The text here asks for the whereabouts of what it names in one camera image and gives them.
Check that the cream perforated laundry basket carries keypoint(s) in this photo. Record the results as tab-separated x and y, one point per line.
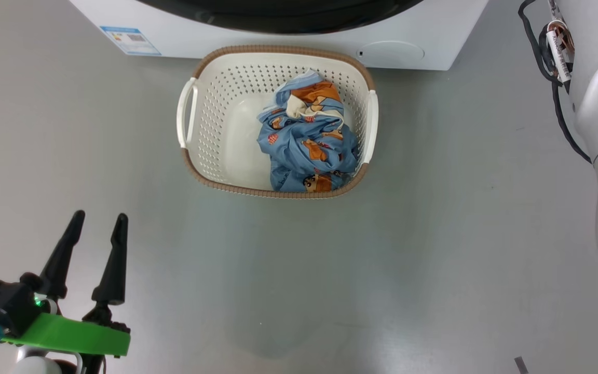
226	145

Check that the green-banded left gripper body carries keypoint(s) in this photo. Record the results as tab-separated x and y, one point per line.
70	335

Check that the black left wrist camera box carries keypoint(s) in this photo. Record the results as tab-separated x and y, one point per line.
5	306

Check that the grey floor tape strip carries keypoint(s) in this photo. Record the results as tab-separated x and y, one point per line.
521	365

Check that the blue energy label sticker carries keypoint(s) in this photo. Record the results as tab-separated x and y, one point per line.
130	40

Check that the blue cartoon print garment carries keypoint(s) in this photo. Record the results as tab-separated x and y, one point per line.
304	145

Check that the round white filter cover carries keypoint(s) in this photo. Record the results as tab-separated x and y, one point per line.
390	53

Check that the white front-load washing machine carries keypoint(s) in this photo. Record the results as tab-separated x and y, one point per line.
226	44

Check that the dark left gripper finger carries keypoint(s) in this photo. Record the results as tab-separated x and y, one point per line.
60	259
114	270

